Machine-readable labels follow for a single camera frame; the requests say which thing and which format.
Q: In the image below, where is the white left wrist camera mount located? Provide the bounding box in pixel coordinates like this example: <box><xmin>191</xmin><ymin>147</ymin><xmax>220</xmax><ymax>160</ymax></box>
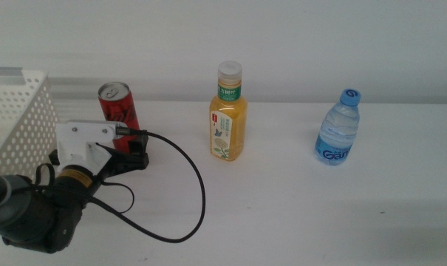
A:
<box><xmin>55</xmin><ymin>120</ymin><xmax>129</xmax><ymax>177</ymax></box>

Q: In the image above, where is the clear water bottle blue cap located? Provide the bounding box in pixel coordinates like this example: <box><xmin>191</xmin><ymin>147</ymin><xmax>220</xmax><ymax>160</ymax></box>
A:
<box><xmin>313</xmin><ymin>88</ymin><xmax>362</xmax><ymax>167</ymax></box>

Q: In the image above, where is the white perforated plastic basket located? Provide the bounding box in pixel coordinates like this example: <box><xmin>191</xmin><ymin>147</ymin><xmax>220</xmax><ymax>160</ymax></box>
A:
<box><xmin>0</xmin><ymin>66</ymin><xmax>61</xmax><ymax>178</ymax></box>

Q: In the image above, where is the red cola can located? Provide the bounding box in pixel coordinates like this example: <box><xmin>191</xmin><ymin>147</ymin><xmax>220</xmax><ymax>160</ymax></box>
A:
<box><xmin>98</xmin><ymin>81</ymin><xmax>141</xmax><ymax>154</ymax></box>

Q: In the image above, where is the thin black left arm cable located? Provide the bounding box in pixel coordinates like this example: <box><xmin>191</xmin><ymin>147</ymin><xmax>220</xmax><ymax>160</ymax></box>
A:
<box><xmin>97</xmin><ymin>180</ymin><xmax>136</xmax><ymax>215</ymax></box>

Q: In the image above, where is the yellow juice bottle green label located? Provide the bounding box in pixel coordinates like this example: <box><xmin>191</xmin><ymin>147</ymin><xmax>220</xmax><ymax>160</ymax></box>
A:
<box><xmin>208</xmin><ymin>60</ymin><xmax>248</xmax><ymax>163</ymax></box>

